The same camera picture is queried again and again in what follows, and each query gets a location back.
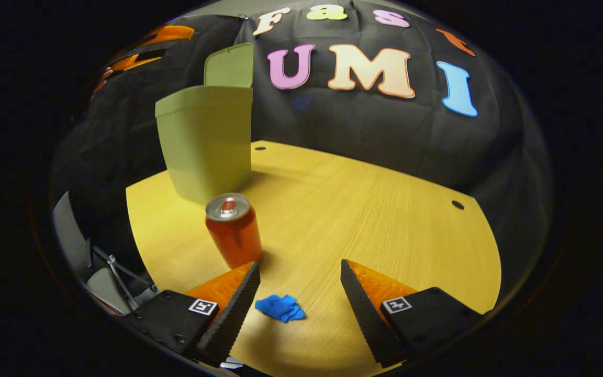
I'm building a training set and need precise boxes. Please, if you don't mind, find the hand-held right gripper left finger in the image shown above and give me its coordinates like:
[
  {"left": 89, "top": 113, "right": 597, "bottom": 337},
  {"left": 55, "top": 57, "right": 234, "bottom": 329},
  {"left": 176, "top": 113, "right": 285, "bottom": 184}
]
[{"left": 124, "top": 261, "right": 262, "bottom": 368}]

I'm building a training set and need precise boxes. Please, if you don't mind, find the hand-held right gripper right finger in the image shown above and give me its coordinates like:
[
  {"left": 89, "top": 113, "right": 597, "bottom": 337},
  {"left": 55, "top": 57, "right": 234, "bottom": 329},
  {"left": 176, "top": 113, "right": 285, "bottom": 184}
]
[{"left": 340, "top": 259, "right": 492, "bottom": 369}]

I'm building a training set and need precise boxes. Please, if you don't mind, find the blue paper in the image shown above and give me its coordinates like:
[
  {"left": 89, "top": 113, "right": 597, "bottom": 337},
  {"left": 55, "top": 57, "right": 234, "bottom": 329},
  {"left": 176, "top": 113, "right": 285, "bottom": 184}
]
[{"left": 254, "top": 294, "right": 306, "bottom": 323}]

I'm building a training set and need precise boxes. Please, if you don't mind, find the red pop can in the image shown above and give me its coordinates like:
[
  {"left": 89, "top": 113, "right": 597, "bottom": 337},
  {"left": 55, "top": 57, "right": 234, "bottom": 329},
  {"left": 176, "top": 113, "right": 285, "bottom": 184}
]
[{"left": 205, "top": 193, "right": 264, "bottom": 270}]

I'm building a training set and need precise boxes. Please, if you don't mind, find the pale green desktop garbage bin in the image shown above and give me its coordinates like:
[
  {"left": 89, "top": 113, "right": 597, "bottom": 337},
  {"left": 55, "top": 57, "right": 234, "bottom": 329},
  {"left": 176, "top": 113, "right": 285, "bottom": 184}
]
[{"left": 155, "top": 43, "right": 255, "bottom": 206}]

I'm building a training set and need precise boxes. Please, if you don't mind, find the wooden desktop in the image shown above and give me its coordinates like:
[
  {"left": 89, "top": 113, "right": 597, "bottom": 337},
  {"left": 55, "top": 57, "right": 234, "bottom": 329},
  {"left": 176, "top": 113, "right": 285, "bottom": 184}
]
[{"left": 125, "top": 140, "right": 502, "bottom": 377}]

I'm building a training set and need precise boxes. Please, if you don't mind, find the grey office chair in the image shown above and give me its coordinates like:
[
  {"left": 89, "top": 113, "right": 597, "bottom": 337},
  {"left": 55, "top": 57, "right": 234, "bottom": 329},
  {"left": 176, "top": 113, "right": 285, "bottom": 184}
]
[{"left": 52, "top": 191, "right": 158, "bottom": 317}]

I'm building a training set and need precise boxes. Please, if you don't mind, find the black backdrop cloth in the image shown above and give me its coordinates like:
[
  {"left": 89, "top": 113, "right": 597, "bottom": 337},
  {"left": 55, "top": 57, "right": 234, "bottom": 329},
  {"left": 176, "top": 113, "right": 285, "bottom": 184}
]
[{"left": 50, "top": 0, "right": 553, "bottom": 294}]

